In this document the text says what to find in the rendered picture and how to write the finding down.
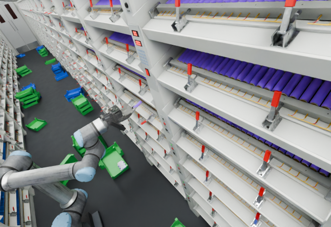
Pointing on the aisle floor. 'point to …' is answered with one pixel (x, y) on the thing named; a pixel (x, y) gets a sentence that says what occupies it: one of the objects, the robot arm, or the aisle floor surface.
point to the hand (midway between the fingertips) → (134, 108)
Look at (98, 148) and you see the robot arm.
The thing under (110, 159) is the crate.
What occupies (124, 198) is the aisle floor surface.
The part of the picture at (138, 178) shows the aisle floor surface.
